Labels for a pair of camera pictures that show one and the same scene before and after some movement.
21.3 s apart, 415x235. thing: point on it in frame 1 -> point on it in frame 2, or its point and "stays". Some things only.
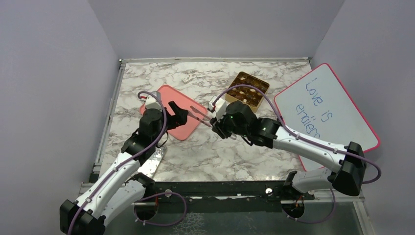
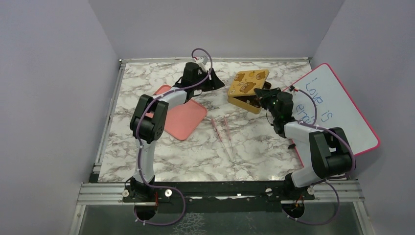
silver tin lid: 150,165 -> 245,81
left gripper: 179,118 -> 212,83
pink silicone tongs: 208,120 -> 228,133
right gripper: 218,127 -> 265,94
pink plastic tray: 187,103 stays
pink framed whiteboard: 319,105 stays
